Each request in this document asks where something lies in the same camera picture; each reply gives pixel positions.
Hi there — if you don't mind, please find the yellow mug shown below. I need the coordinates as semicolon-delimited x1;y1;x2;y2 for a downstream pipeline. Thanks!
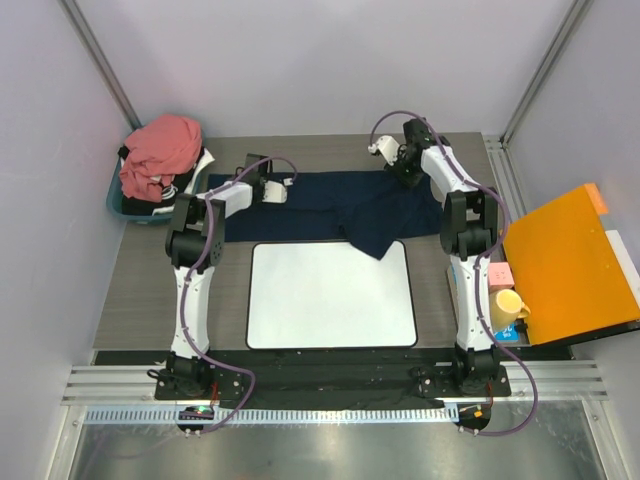
489;289;531;331

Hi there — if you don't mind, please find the grey white panel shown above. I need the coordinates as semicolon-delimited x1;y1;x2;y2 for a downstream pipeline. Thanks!
600;214;640;303

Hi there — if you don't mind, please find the teal laundry basket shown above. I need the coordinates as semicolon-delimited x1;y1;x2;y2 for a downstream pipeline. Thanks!
105;130;207;226

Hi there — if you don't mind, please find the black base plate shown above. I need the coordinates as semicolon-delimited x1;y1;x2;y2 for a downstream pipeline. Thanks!
147;348;511;400

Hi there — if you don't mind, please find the white mat with black border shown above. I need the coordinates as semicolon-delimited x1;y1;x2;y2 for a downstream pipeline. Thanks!
246;241;418;350

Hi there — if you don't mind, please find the pink cube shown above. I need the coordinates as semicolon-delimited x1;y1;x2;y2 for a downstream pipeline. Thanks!
488;262;515;292

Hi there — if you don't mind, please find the white slotted cable duct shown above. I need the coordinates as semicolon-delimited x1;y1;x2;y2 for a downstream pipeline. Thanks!
84;405;459;426

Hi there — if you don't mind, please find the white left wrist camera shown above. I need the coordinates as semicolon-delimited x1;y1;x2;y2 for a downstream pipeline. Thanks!
262;177;294;204

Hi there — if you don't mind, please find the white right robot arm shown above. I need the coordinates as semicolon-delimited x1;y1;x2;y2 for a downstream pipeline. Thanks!
369;117;500;396

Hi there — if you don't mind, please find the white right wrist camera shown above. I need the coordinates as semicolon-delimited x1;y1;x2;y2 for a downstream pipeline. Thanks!
368;135;400;165

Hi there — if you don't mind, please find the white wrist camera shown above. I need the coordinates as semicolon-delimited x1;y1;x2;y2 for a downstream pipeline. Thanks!
368;135;400;165
262;177;294;204

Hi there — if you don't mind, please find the pink crumpled t-shirt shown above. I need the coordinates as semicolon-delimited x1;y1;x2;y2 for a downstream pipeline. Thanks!
119;114;202;203

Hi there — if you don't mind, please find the navy blue t-shirt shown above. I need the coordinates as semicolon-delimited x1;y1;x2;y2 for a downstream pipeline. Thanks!
225;171;443;260

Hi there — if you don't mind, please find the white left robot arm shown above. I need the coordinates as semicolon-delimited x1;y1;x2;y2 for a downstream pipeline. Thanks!
155;155;274;400

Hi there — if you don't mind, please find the colourful picture book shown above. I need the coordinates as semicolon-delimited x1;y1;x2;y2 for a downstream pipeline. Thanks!
446;263;526;344

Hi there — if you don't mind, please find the orange board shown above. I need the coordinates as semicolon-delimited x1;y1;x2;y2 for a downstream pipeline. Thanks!
503;183;639;345

